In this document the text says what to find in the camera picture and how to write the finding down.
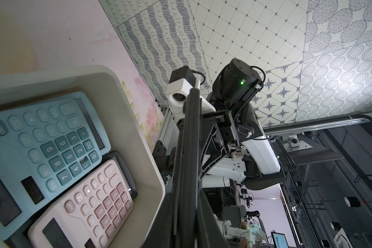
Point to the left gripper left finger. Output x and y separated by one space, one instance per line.
161 232

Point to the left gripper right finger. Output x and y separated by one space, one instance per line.
208 233

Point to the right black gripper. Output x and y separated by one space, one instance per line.
234 120

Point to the small black calculator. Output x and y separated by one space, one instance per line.
189 172

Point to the pink calculator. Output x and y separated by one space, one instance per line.
89 215

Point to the black calculator back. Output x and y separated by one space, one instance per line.
116 155

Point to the white plastic storage box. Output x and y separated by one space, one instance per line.
105 92

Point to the small blue calculator back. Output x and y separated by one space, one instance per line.
45 148

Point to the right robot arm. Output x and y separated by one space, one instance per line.
252 163

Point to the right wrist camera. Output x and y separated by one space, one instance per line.
183 90

